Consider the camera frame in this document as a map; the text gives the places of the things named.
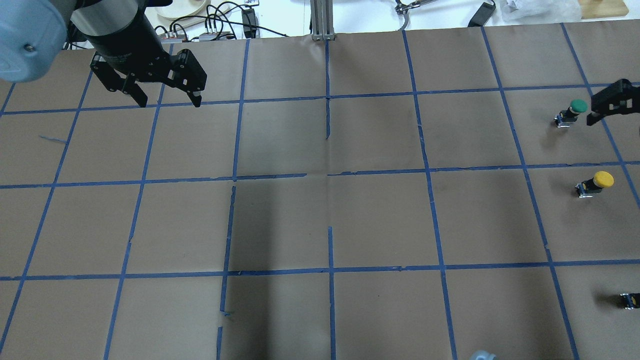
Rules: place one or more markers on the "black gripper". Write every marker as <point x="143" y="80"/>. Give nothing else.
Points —
<point x="131" y="51"/>

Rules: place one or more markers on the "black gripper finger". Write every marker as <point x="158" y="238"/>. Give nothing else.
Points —
<point x="619" y="98"/>

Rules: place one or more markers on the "yellow push button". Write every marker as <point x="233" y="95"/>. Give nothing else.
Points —
<point x="600" y="180"/>

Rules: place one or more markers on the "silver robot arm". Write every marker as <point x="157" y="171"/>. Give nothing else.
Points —
<point x="33" y="32"/>

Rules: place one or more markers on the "green push button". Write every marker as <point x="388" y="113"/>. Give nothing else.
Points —
<point x="567" y="117"/>

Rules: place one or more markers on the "beige round plate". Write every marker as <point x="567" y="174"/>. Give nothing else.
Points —
<point x="181" y="8"/>

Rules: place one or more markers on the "wooden cutting board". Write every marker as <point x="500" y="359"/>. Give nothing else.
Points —
<point x="603" y="9"/>

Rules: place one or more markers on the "clear plastic bag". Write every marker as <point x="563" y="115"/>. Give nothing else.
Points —
<point x="554" y="11"/>

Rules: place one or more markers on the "black power adapter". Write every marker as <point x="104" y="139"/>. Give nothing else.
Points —
<point x="483" y="14"/>

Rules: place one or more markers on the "small black electronic module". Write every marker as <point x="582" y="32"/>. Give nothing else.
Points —
<point x="630" y="300"/>

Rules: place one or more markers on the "aluminium frame post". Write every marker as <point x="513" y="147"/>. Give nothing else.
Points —
<point x="322" y="20"/>

